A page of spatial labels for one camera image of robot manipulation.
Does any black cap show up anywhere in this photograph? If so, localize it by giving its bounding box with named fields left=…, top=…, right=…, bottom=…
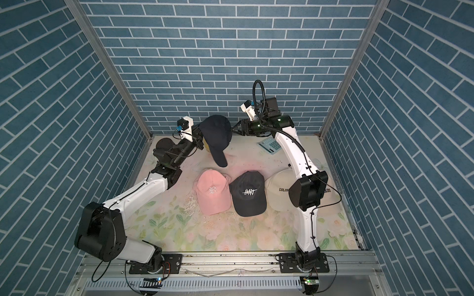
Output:
left=199, top=115, right=232, bottom=167
left=230, top=171, right=267, bottom=217

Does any pink baseball cap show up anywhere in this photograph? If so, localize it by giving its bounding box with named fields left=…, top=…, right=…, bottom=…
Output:
left=193, top=170, right=232, bottom=216

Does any black cap front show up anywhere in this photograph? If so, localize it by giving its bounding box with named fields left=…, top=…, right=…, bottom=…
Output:
left=230, top=171, right=267, bottom=217

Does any beige Colorado cap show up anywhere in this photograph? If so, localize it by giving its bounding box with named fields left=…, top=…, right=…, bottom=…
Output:
left=321, top=180, right=337, bottom=205
left=265, top=168, right=296, bottom=212

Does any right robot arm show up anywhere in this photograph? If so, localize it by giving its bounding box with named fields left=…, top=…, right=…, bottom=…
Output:
left=233, top=98, right=328, bottom=271

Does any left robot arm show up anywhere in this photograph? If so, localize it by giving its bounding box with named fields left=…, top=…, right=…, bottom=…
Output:
left=74, top=125, right=204, bottom=269

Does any light blue calculator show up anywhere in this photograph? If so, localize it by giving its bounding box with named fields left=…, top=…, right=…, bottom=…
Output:
left=258, top=138, right=281, bottom=155

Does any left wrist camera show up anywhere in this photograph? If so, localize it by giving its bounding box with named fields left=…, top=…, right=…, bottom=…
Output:
left=176, top=116, right=194, bottom=142

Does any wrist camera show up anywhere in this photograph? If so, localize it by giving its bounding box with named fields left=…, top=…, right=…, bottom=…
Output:
left=176, top=116, right=194, bottom=142
left=240, top=100, right=256, bottom=121

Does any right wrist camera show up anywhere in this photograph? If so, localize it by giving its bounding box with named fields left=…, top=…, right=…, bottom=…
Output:
left=240, top=100, right=256, bottom=121

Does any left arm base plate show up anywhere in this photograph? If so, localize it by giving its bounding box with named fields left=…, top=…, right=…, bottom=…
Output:
left=129, top=254, right=183, bottom=276

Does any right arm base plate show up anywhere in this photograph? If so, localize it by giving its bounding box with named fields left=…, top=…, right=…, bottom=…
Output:
left=275, top=252, right=330, bottom=273

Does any aluminium front rail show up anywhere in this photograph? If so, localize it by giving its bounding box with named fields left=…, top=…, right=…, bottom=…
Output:
left=66, top=250, right=391, bottom=296

